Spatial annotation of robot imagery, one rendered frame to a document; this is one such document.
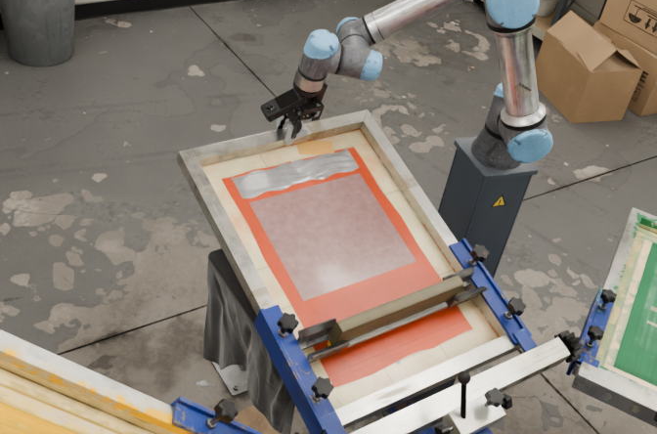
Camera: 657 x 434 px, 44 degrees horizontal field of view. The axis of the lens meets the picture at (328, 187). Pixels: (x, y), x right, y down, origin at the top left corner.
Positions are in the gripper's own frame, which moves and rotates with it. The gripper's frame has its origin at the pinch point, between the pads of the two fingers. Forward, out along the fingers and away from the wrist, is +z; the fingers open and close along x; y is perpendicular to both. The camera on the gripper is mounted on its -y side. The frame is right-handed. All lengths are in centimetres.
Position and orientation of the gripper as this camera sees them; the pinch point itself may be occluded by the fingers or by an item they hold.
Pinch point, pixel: (282, 136)
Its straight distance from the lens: 217.3
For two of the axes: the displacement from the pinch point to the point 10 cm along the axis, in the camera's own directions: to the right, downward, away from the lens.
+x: -4.7, -7.7, 4.4
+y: 8.4, -2.3, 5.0
